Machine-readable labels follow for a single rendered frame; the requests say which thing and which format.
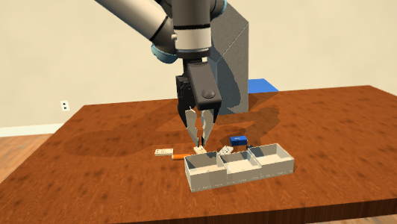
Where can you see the cream domino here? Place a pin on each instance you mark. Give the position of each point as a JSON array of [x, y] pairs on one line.
[[226, 150], [199, 150], [160, 152]]

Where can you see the cream three-compartment bin rack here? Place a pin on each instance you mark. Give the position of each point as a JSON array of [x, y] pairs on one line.
[[210, 170]]

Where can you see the orange cylinder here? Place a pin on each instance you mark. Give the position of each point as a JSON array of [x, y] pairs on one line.
[[179, 157]]

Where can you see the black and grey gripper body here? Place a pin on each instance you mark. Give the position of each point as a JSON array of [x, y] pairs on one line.
[[183, 85]]

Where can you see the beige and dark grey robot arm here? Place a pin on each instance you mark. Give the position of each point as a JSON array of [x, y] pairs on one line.
[[159, 28]]

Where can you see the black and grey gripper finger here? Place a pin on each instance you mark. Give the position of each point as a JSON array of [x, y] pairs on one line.
[[208, 118], [188, 116]]

